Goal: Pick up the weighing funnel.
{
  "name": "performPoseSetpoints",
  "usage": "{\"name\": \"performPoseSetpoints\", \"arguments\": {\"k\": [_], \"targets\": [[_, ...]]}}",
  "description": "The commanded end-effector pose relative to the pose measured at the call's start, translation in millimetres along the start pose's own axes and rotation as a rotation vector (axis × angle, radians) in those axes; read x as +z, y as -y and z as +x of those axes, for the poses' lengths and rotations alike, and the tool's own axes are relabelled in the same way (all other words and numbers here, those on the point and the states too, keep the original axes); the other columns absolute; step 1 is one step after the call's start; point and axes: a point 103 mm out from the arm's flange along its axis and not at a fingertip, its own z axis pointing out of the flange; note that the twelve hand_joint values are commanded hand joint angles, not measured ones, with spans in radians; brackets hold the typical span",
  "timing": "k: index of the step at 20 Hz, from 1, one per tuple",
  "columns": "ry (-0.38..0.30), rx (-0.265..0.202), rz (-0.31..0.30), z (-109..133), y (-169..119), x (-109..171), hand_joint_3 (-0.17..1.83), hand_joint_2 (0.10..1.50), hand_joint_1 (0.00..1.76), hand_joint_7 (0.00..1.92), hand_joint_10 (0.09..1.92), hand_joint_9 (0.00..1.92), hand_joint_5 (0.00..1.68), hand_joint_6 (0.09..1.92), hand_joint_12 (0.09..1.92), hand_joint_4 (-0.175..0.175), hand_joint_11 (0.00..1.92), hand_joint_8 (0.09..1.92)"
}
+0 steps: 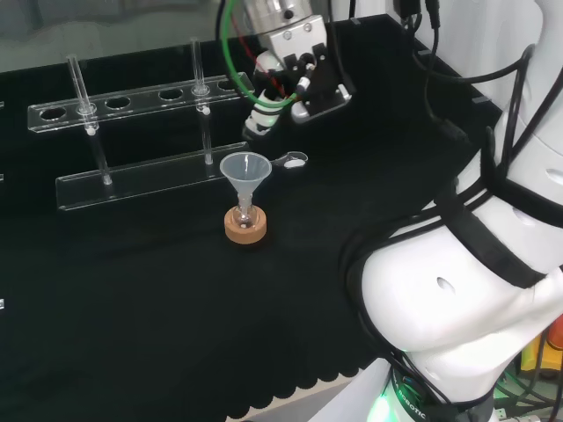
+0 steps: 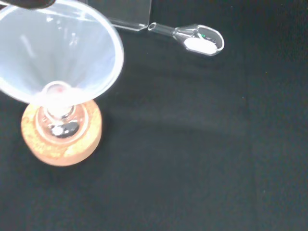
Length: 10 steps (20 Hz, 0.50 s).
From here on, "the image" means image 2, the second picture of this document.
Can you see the clear acrylic funnel stand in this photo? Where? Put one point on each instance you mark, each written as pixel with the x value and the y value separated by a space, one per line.
pixel 130 14

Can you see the round-bottom glass flask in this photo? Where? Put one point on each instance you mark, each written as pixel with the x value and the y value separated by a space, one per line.
pixel 60 125

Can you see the black cloth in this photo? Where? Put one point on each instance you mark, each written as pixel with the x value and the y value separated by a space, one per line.
pixel 192 144

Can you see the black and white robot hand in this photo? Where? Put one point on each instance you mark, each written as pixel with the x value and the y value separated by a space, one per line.
pixel 31 3

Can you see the translucent plastic funnel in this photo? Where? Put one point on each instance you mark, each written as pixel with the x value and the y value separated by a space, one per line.
pixel 60 55

